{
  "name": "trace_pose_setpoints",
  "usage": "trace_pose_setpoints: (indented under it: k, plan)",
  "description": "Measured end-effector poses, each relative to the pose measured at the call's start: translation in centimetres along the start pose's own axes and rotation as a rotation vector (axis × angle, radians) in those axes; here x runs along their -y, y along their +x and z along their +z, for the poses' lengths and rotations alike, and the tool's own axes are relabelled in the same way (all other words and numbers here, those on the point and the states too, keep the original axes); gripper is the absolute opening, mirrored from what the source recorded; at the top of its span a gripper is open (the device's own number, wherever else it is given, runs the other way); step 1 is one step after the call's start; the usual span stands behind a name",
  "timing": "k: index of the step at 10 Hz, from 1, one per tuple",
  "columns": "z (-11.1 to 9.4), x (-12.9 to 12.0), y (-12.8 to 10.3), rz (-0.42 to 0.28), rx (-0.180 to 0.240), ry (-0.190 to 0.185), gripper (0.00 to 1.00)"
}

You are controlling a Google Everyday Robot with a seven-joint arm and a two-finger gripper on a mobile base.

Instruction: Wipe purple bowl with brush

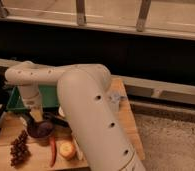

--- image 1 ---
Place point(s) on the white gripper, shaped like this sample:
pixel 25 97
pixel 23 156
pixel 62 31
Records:
pixel 35 106

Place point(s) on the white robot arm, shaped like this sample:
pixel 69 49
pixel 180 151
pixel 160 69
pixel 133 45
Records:
pixel 82 92

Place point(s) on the green tray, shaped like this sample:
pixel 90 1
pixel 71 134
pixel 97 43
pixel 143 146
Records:
pixel 49 99

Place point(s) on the dark red grape bunch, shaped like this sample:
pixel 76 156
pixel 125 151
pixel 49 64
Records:
pixel 19 149

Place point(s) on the wooden cutting board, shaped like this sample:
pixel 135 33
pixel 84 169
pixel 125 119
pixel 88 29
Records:
pixel 11 126

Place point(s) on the red chili pepper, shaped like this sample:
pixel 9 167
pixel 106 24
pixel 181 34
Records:
pixel 53 150

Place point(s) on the orange round fruit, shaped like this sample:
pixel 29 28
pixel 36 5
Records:
pixel 67 150

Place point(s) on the clear plastic cup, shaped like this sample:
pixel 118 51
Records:
pixel 114 101

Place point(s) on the grey carpet mat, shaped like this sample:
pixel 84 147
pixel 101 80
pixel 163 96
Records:
pixel 169 145

